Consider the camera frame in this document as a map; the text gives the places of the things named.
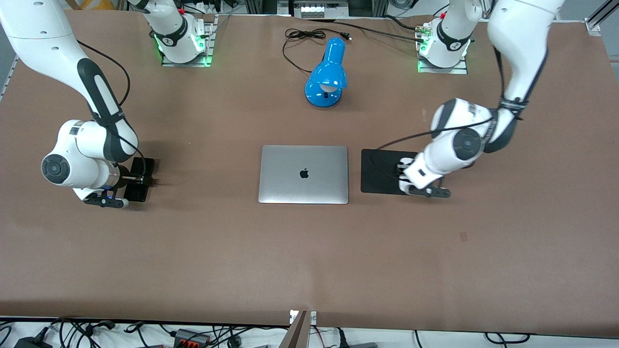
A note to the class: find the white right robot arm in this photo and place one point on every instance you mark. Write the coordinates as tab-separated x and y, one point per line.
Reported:
29	24

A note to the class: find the black mouse pad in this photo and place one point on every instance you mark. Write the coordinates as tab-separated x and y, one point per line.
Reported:
377	183

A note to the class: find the blue desk lamp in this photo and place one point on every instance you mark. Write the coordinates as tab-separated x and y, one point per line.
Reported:
329	72

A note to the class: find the silver closed laptop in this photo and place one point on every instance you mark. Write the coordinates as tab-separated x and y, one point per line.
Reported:
303	188

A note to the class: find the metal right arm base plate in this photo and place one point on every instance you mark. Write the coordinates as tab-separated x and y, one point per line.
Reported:
209	38

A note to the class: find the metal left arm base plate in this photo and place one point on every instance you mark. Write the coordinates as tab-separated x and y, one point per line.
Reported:
425	67

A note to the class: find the white socket strip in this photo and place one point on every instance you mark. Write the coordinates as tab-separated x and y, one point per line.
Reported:
316	9

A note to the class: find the black power adapter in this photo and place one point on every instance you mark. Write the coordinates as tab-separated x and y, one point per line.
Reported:
30	342

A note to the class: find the red and black power strip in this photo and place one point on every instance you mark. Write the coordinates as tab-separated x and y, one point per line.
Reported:
191	338

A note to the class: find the brown centre post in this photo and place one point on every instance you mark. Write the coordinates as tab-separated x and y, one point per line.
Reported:
296	336

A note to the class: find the aluminium frame profile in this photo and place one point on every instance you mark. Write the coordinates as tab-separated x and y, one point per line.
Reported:
599	17

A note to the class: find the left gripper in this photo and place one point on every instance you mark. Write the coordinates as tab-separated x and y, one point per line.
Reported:
400	169

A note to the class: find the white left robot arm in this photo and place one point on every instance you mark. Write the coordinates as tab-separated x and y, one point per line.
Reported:
517	38

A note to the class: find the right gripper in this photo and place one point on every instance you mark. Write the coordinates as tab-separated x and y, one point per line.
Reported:
126	178

